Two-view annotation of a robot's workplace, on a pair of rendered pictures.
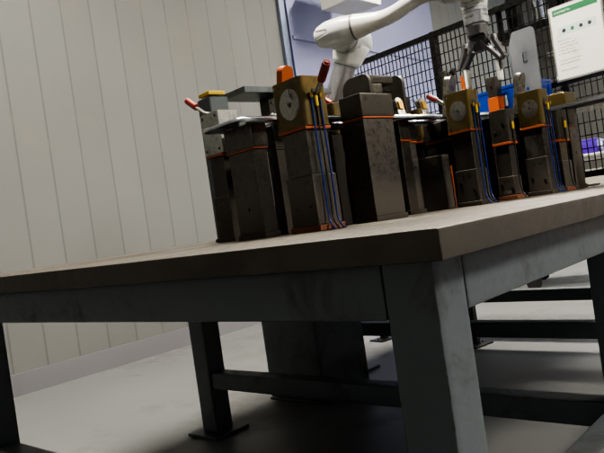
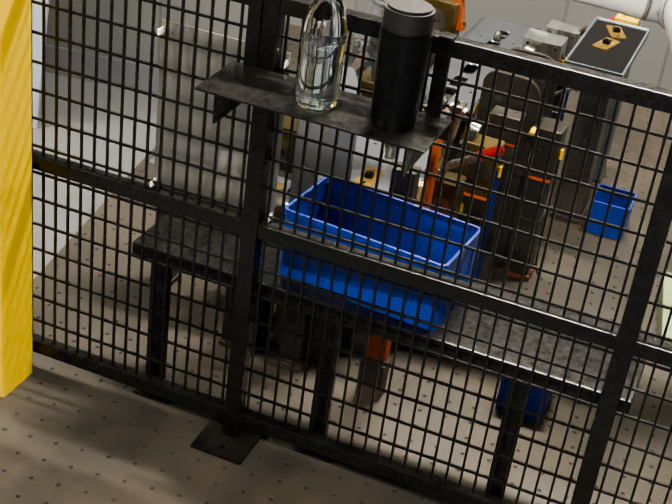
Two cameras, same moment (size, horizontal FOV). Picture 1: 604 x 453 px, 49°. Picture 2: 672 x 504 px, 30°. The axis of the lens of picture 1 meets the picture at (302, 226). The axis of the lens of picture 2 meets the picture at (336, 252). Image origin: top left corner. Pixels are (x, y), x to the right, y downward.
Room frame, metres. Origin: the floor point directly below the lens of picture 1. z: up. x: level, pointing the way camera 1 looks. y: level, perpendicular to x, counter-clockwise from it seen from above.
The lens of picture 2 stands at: (4.35, -2.02, 2.17)
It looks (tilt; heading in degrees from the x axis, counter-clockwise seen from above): 30 degrees down; 148
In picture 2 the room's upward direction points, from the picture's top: 8 degrees clockwise
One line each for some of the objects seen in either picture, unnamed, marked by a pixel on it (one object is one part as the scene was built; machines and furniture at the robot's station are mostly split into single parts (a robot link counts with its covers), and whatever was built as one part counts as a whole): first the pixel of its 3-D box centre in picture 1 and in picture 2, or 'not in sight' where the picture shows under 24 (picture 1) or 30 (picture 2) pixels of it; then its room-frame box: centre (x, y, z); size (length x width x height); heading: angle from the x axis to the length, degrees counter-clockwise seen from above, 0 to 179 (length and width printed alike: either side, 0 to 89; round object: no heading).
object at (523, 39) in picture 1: (525, 73); (324, 148); (2.55, -0.94, 1.17); 0.12 x 0.01 x 0.34; 40
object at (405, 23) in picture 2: (514, 13); (401, 66); (2.97, -1.09, 1.52); 0.07 x 0.07 x 0.18
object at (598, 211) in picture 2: not in sight; (610, 212); (2.29, 0.07, 0.75); 0.11 x 0.10 x 0.09; 130
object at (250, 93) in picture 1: (277, 94); (608, 47); (2.20, 0.02, 1.16); 0.37 x 0.14 x 0.02; 130
